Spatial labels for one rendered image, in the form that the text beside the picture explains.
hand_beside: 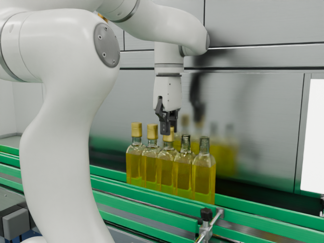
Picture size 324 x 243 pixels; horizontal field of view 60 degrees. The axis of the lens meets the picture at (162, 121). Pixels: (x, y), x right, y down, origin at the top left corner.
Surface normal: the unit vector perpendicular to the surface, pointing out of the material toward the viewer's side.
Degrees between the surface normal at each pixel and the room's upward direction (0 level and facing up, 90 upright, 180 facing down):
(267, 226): 90
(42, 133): 101
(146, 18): 114
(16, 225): 90
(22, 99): 90
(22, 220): 90
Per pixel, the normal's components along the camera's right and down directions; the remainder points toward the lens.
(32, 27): -0.38, -0.26
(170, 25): 0.33, 0.07
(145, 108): -0.51, 0.15
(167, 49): -0.18, 0.19
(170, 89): 0.78, 0.10
